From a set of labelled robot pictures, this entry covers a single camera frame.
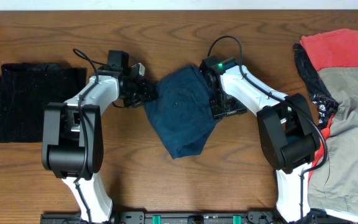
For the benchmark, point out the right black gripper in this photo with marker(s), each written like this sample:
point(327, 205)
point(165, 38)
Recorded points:
point(217, 111)

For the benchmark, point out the navy blue denim shorts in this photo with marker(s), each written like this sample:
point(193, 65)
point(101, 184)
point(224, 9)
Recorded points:
point(181, 115)

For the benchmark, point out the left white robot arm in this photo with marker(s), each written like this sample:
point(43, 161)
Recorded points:
point(72, 143)

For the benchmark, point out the khaki beige shorts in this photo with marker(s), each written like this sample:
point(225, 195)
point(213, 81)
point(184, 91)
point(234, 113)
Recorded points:
point(335, 185)

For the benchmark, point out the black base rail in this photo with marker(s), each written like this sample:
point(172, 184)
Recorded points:
point(250, 217)

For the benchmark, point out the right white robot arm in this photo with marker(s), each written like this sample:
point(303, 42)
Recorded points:
point(288, 138)

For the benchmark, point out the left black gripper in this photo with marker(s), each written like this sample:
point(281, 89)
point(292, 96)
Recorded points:
point(148, 94)

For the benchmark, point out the red and black garment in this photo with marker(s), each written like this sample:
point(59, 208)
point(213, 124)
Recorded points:
point(335, 49)

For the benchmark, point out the folded black sparkly garment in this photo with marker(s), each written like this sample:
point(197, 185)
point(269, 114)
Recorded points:
point(26, 89)

